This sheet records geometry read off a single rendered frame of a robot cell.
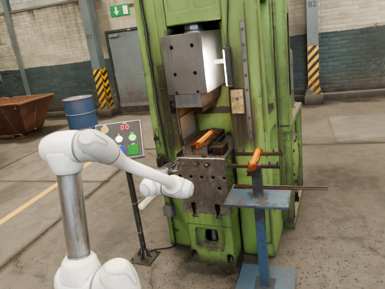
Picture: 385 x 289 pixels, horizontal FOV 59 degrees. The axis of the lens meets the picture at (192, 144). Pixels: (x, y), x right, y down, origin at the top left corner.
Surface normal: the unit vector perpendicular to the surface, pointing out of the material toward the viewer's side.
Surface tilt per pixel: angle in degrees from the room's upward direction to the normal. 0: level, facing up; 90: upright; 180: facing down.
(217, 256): 90
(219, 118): 90
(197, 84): 90
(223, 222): 90
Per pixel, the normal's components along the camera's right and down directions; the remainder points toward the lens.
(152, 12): -0.38, 0.33
